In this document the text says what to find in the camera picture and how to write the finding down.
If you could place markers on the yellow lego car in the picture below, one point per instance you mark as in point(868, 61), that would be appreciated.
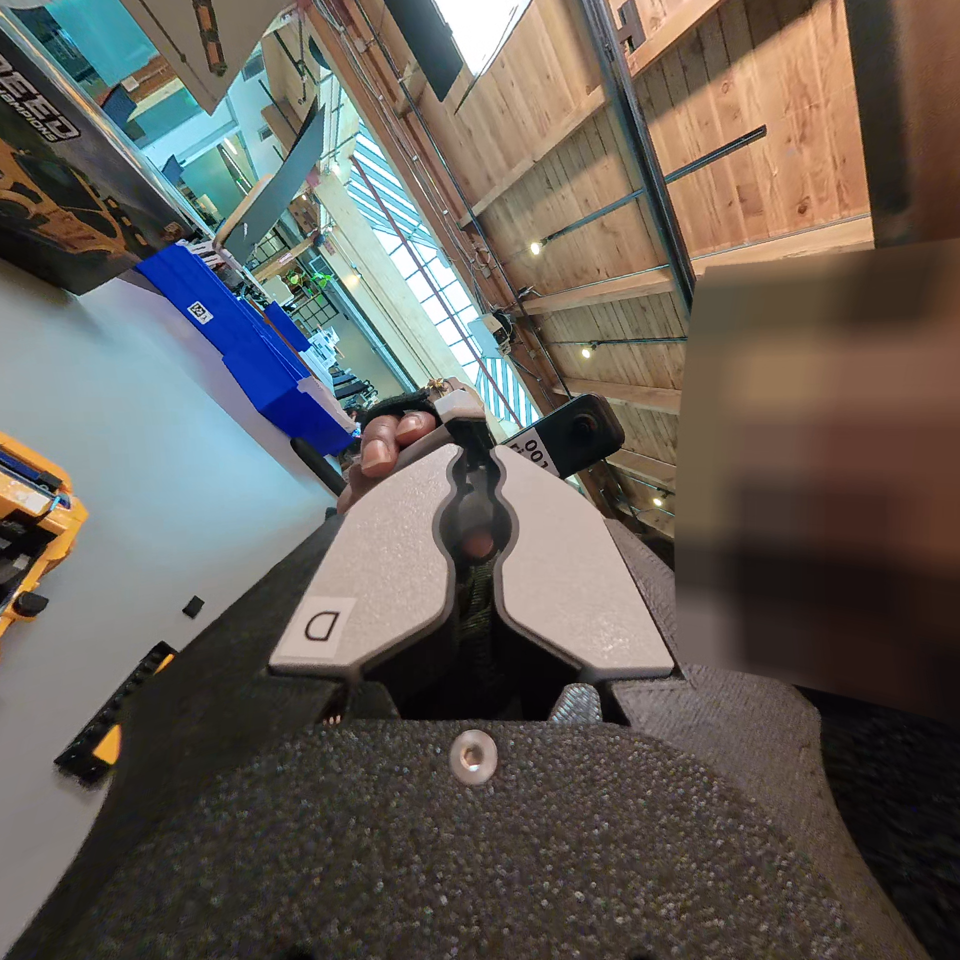
point(37, 525)

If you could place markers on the blue labelled storage bin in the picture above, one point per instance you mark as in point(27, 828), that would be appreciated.
point(195, 292)

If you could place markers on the white ceiling-mounted device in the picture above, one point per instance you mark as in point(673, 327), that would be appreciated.
point(491, 330)

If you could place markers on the person's right hand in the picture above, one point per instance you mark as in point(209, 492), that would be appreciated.
point(382, 454)

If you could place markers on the small black lego piece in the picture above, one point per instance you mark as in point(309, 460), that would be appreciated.
point(194, 606)

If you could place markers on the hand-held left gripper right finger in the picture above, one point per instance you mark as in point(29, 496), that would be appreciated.
point(577, 585)

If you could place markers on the black yellow lego strip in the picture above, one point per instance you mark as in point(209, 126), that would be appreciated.
point(112, 720)

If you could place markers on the black hanging screen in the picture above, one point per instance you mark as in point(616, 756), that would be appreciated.
point(427, 45)

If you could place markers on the black steel column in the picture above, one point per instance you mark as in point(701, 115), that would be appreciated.
point(885, 112)

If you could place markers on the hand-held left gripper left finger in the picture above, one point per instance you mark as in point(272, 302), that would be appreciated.
point(375, 570)

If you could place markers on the black tilted panel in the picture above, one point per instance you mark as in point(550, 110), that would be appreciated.
point(285, 180)

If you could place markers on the black lego set box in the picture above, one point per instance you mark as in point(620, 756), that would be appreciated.
point(60, 187)

